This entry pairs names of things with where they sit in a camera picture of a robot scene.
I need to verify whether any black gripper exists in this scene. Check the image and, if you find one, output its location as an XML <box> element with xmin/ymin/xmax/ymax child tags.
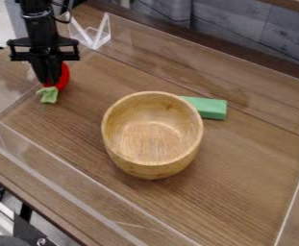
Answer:
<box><xmin>7</xmin><ymin>36</ymin><xmax>80</xmax><ymax>85</ymax></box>

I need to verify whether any red plush strawberry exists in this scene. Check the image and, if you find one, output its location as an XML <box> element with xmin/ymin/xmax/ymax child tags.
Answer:
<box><xmin>36</xmin><ymin>62</ymin><xmax>69</xmax><ymax>104</ymax></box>

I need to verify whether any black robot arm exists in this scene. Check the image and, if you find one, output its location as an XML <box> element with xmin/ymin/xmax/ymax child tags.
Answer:
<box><xmin>7</xmin><ymin>0</ymin><xmax>80</xmax><ymax>86</ymax></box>

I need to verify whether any wooden bowl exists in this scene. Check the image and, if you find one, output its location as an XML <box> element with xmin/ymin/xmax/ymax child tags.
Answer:
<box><xmin>101</xmin><ymin>91</ymin><xmax>204</xmax><ymax>180</ymax></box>

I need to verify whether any green sponge block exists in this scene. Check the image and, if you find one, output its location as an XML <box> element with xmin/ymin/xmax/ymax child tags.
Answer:
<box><xmin>183</xmin><ymin>96</ymin><xmax>227</xmax><ymax>120</ymax></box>

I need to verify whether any black clamp base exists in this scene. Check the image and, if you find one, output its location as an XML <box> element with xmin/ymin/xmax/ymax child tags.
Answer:
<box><xmin>0</xmin><ymin>215</ymin><xmax>57</xmax><ymax>246</ymax></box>

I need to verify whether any clear acrylic tray enclosure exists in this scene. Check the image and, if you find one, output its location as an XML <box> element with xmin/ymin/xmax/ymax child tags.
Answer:
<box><xmin>0</xmin><ymin>17</ymin><xmax>299</xmax><ymax>246</ymax></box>

